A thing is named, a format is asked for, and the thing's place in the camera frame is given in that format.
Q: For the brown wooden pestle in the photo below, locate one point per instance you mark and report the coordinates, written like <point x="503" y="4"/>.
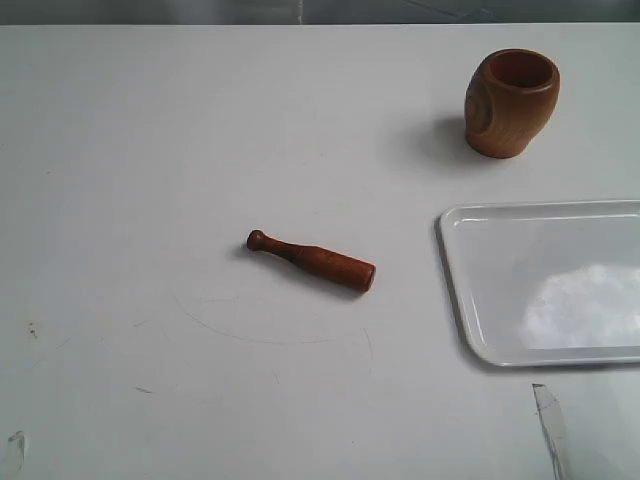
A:
<point x="332" y="266"/>

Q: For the brown wooden mortar cup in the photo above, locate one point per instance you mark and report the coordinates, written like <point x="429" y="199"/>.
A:
<point x="509" y="100"/>

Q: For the white plastic tray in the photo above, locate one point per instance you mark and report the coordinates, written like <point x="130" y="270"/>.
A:
<point x="545" y="284"/>

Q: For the clear tape strip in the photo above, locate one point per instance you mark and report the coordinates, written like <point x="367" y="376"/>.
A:
<point x="554" y="430"/>

